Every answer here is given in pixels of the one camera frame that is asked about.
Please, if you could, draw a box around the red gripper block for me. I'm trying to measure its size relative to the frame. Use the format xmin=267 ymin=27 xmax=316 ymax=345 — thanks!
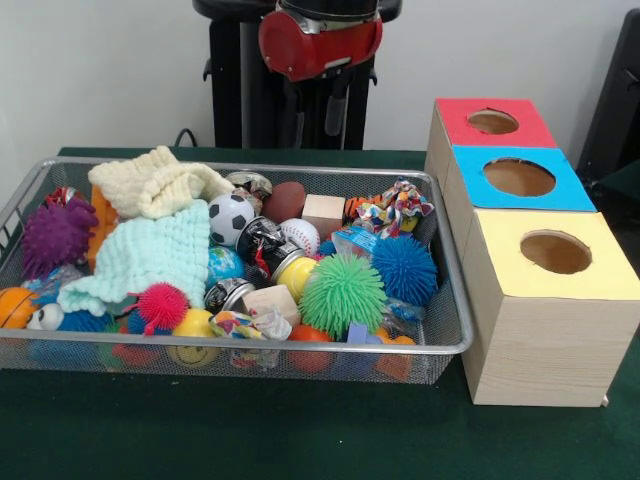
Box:
xmin=258 ymin=10 xmax=385 ymax=149

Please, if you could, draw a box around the mint knitted cloth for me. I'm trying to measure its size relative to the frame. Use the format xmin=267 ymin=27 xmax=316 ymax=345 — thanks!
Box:
xmin=56 ymin=199 xmax=211 ymax=317

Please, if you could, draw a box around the wooden three-hole box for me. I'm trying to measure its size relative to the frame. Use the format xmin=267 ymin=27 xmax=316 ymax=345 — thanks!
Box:
xmin=423 ymin=97 xmax=640 ymax=407

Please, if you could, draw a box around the clear mesh toy bin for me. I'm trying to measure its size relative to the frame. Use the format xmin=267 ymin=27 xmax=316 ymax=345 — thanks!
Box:
xmin=0 ymin=155 xmax=475 ymax=386

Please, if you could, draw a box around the white baseball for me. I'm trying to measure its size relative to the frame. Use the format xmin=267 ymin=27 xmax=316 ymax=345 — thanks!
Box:
xmin=278 ymin=218 xmax=321 ymax=257

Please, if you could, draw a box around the black and white soccer ball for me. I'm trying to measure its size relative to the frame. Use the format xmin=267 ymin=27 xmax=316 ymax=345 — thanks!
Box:
xmin=207 ymin=193 xmax=256 ymax=247

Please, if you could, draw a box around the cream knitted cloth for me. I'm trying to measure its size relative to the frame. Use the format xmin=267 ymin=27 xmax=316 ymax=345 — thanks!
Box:
xmin=88 ymin=145 xmax=236 ymax=220

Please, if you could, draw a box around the blue spiky rubber ball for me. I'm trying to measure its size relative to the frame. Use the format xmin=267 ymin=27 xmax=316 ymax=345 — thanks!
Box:
xmin=370 ymin=234 xmax=440 ymax=307

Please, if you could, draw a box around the green spiky rubber ball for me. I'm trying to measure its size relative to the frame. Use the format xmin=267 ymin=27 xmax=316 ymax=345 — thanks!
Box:
xmin=298 ymin=252 xmax=389 ymax=341

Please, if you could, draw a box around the pink spiky rubber ball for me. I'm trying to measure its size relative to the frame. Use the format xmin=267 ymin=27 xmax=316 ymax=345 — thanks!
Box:
xmin=130 ymin=282 xmax=190 ymax=337

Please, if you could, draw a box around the purple spiky rubber ball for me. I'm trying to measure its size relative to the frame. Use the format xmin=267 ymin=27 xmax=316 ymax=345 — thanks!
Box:
xmin=20 ymin=197 xmax=100 ymax=281

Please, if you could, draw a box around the black upright panel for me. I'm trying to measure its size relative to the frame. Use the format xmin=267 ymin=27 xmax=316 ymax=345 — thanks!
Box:
xmin=574 ymin=8 xmax=640 ymax=176

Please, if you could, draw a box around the dark green tablecloth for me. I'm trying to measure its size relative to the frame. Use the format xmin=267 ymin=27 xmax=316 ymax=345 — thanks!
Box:
xmin=0 ymin=145 xmax=640 ymax=480
xmin=592 ymin=158 xmax=640 ymax=201

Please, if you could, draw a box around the orange basketball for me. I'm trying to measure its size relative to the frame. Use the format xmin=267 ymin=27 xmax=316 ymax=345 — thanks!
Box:
xmin=0 ymin=287 xmax=41 ymax=330

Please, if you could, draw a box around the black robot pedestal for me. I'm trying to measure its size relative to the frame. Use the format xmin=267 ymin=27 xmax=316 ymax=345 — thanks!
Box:
xmin=192 ymin=0 xmax=404 ymax=150

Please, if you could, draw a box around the multicolour knotted rope toy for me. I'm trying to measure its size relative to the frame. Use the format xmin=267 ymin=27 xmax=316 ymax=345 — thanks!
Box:
xmin=369 ymin=179 xmax=435 ymax=237

